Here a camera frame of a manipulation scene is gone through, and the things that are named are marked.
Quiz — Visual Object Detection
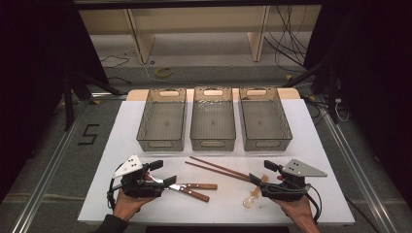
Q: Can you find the black metal stand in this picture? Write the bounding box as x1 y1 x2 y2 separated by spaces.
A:
62 69 127 131
283 57 341 124

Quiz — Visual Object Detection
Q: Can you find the yellow tape roll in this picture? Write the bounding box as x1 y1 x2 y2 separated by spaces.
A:
155 66 173 79

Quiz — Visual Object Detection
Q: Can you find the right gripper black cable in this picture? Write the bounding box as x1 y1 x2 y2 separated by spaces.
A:
304 183 324 225

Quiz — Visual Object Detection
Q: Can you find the black curtain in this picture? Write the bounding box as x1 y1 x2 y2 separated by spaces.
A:
0 0 110 203
304 0 412 210

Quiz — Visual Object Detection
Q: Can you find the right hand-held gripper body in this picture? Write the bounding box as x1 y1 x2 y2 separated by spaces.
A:
260 158 328 202

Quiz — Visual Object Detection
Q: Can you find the brown wooden chopstick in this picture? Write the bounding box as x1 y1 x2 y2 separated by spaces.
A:
185 161 252 183
189 155 254 179

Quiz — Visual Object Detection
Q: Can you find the bundle of black cables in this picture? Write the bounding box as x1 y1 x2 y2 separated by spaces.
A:
263 4 309 67

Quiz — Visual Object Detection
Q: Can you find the person's left hand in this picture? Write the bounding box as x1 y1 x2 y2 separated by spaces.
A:
112 188 157 223

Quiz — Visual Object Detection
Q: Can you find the white floor cable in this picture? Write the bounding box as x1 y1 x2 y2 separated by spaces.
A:
134 48 195 86

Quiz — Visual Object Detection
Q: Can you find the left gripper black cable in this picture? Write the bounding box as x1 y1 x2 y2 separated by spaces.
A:
106 163 125 212

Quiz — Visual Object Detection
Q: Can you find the thin black floor cable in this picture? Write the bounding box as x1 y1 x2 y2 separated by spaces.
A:
100 54 130 69

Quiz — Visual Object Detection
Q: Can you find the light wooden bench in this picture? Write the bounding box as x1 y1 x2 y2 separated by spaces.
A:
78 4 323 65

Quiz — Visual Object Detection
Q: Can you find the wooden handled knife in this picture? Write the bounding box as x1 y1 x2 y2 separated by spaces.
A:
150 175 211 203

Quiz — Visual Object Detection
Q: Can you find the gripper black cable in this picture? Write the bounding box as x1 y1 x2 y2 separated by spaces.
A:
106 163 125 212
304 183 324 225

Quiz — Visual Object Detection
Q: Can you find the person's right hand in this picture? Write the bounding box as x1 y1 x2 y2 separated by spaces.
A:
271 195 315 225

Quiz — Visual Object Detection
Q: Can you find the translucent grey plastic bin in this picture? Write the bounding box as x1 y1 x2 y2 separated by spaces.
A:
136 87 188 152
238 86 293 152
189 86 237 152

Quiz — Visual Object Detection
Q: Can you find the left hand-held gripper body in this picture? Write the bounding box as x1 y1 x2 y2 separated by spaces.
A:
112 154 164 199

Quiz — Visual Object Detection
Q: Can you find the aluminium floor rail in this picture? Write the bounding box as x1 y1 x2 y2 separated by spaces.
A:
319 96 398 233
11 100 91 233

